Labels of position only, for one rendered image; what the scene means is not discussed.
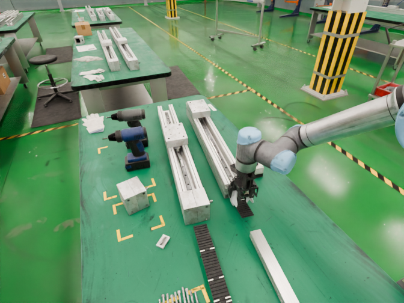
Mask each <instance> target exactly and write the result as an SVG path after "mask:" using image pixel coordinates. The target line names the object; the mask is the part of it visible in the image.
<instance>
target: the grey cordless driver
mask: <svg viewBox="0 0 404 303"><path fill-rule="evenodd" d="M106 118H111V119H112V120H117V121H119V122H122V121H126V122H127V125H128V126H129V127H130V128H131V127H139V126H141V127H142V124H141V122H140V120H143V119H144V120H145V109H128V110H123V111H117V112H116V113H114V114H111V117H106ZM141 141H142V144H143V146H144V147H148V136H147V138H144V139H141ZM125 145H126V147H127V149H130V147H128V146H127V144H126V142H125Z"/></svg>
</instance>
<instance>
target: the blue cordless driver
mask: <svg viewBox="0 0 404 303"><path fill-rule="evenodd" d="M144 138H147V131H146V127H144V126H143V127H141V126H139V127H131V128H127V129H122V130H116V131H115V132H114V133H111V134H109V135H108V138H102V139H109V141H117V142H118V143H119V142H123V141H124V142H126V144H127V146H128V147H130V149H131V151H132V153H128V154H127V156H125V158H124V162H125V168H126V170H127V171H134V170H140V169H144V168H150V159H149V155H148V152H145V148H144V146H143V144H142V141H141V139H144Z"/></svg>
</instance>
